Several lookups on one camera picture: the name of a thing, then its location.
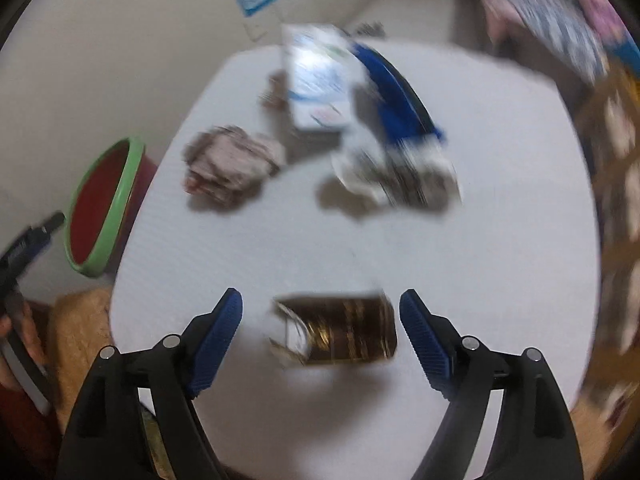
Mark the blue foil snack bag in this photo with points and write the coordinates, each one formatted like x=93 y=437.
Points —
x=403 y=114

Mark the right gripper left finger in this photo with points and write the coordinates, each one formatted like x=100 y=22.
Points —
x=105 y=437

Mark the grey left sneaker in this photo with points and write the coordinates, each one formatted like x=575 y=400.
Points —
x=375 y=29

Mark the person left hand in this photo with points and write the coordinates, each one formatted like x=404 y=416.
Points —
x=23 y=362

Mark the wooden chair frame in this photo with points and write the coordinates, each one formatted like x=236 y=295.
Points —
x=608 y=129

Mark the beige fuzzy cushion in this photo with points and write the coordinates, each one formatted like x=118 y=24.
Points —
x=78 y=328

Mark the pink receipt box wrapper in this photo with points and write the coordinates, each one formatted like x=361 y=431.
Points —
x=276 y=94

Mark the crushed paper coffee cup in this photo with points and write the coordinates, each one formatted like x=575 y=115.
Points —
x=414 y=175

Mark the white blue milk carton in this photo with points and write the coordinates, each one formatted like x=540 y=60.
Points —
x=320 y=77

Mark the green rimmed red trash bin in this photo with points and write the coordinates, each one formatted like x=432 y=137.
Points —
x=105 y=205

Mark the bed with plaid blanket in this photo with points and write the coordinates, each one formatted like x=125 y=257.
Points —
x=564 y=32

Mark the newspaper ball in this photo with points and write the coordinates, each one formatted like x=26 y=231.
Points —
x=226 y=165

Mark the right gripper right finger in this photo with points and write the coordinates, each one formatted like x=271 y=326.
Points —
x=535 y=437

